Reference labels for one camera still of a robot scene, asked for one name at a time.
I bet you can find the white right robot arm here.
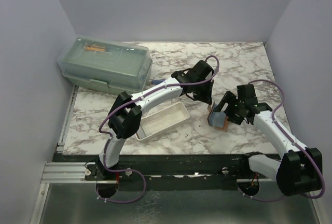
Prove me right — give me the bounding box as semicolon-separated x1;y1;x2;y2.
208;84;326;197

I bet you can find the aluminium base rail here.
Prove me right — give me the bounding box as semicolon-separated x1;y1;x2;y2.
41;161;99;184

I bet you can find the white plastic tray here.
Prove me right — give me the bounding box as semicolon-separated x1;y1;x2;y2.
135;102;190;141

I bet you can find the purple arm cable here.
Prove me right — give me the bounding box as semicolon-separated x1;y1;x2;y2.
242;79;327;202
96;55;222;204

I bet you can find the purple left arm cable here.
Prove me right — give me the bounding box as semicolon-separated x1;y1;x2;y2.
96;55;222;204

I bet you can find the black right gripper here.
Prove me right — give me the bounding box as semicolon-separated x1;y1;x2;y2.
214;91;245;125

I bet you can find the green translucent storage box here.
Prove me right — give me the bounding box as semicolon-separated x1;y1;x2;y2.
57;36;153;95

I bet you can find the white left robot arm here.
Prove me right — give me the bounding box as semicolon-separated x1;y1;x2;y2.
96;60;219;180

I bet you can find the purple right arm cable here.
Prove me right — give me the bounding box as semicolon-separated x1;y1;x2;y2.
242;79;327;202

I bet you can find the tan leather card holder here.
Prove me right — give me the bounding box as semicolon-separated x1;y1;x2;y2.
207;103;229;131

